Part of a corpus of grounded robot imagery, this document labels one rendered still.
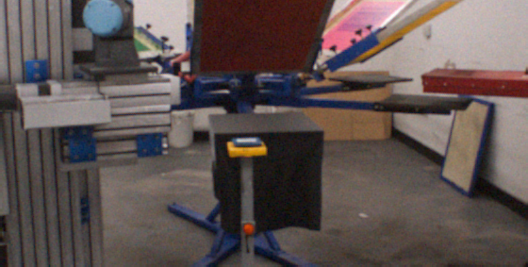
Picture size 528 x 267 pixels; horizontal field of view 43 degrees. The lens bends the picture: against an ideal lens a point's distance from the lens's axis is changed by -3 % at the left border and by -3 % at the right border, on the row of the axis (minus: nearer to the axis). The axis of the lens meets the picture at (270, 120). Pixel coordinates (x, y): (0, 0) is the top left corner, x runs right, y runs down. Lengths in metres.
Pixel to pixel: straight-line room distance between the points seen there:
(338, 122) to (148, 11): 2.34
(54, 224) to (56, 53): 0.60
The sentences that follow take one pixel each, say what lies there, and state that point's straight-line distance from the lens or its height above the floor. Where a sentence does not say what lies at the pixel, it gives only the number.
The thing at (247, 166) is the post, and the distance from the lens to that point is 2.49.
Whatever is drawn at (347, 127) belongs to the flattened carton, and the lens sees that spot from 7.52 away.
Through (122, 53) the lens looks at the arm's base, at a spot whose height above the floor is 1.30.
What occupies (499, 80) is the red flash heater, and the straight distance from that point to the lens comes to 3.49.
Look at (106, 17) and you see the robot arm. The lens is 2.12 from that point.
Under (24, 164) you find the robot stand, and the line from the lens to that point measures 2.46.
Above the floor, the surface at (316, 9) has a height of 1.43.
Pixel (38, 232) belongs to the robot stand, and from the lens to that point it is 2.53.
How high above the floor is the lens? 1.46
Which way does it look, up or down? 10 degrees down
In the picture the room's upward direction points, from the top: straight up
